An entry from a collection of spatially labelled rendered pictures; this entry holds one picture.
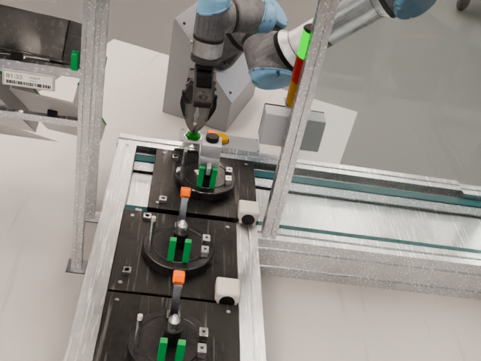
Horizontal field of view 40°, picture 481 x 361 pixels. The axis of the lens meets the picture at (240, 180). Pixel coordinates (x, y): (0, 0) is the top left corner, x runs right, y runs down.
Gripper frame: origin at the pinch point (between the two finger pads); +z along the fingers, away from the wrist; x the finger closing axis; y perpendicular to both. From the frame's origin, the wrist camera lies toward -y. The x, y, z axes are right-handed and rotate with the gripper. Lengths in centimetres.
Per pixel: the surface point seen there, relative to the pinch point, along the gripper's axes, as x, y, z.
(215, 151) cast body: -4.2, -24.1, -9.4
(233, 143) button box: -10.6, -0.8, 1.8
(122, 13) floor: 50, 322, 98
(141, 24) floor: 35, 308, 98
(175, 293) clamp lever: 2, -65, -6
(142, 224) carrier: 9.1, -39.6, 0.8
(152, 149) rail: 9.8, -8.0, 2.4
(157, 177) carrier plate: 7.4, -22.2, 0.8
